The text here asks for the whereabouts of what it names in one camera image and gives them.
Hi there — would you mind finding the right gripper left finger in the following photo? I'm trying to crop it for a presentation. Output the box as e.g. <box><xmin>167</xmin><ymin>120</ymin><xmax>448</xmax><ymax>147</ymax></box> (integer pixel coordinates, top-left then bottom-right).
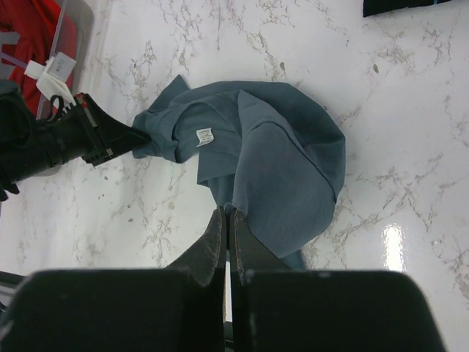
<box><xmin>170</xmin><ymin>208</ymin><xmax>226</xmax><ymax>286</ymax></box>

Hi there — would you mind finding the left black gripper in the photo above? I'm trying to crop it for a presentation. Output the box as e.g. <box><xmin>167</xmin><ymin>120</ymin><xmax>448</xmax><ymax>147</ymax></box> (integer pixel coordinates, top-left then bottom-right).
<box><xmin>1</xmin><ymin>93</ymin><xmax>151</xmax><ymax>194</ymax></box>

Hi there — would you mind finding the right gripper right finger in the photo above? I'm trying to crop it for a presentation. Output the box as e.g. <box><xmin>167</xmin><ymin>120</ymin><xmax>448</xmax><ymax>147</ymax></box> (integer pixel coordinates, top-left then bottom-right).
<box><xmin>227</xmin><ymin>208</ymin><xmax>289</xmax><ymax>285</ymax></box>

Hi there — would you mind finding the blue-grey t shirt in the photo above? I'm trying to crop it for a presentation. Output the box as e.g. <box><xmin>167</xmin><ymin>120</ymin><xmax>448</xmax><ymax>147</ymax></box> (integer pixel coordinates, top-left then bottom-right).
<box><xmin>133</xmin><ymin>77</ymin><xmax>346</xmax><ymax>269</ymax></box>

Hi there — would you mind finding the clear plastic bin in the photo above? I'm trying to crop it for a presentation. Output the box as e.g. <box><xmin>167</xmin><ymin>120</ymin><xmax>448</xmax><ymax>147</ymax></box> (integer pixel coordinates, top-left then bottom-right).
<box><xmin>34</xmin><ymin>0</ymin><xmax>97</xmax><ymax>120</ymax></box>

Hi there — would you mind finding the red t shirt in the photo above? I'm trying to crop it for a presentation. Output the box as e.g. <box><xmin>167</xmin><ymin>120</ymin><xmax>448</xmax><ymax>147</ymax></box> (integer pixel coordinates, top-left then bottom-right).
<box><xmin>0</xmin><ymin>0</ymin><xmax>80</xmax><ymax>118</ymax></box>

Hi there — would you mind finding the folded black t shirt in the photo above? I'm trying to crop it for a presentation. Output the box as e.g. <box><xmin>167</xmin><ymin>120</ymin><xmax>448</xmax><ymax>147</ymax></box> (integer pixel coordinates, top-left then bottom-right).
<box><xmin>362</xmin><ymin>0</ymin><xmax>450</xmax><ymax>18</ymax></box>

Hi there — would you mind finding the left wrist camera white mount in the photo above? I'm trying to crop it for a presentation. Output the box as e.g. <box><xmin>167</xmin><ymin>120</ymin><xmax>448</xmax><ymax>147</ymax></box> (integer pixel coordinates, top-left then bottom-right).
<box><xmin>24</xmin><ymin>52</ymin><xmax>76</xmax><ymax>105</ymax></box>

